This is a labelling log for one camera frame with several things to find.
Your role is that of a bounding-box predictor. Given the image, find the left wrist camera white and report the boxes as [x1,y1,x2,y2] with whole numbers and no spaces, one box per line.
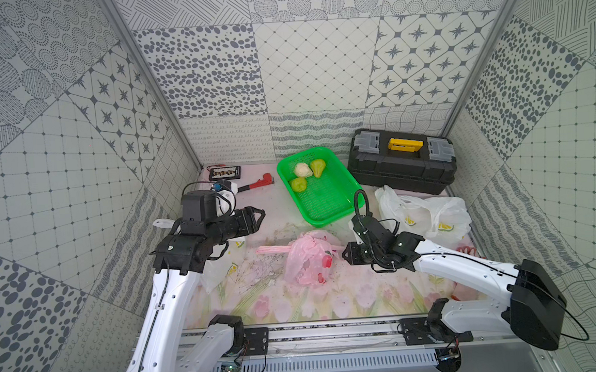
[216,188,237,216]

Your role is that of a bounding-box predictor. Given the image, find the red pipe wrench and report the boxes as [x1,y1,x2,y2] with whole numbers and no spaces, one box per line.
[238,173,274,193]

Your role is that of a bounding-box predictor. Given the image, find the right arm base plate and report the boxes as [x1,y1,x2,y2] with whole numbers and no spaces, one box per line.
[397,317,474,346]

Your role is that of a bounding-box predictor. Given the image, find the green plastic basket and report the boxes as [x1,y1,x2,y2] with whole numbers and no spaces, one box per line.
[276,146,361,228]

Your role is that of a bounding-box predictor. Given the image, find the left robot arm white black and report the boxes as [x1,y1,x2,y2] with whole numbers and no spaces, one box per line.
[126,181,266,372]

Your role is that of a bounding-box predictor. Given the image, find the pink plastic bag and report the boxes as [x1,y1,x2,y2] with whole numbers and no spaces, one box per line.
[255,230,344,287]

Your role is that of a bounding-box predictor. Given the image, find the lemon print plastic bag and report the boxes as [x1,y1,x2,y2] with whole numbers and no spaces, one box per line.
[150,218,247,293]

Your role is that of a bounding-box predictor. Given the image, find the black screw bit case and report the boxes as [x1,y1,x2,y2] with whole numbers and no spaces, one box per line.
[208,166,242,182]

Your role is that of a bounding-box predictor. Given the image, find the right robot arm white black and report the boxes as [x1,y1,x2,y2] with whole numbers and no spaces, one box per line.
[342,214,569,351]

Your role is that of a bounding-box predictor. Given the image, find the aluminium front rail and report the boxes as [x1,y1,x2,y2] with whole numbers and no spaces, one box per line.
[124,306,546,369]

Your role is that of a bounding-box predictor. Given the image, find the black toolbox yellow handle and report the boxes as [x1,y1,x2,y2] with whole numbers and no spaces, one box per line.
[348,128,457,195]

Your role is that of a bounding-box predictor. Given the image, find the red white work glove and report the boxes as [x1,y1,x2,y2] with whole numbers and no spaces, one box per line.
[455,245,479,257]

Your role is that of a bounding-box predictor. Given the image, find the green pear top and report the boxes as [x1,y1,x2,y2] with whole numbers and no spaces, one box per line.
[310,158,327,178]

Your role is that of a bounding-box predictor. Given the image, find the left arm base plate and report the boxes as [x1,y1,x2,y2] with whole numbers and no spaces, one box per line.
[234,327,269,356]

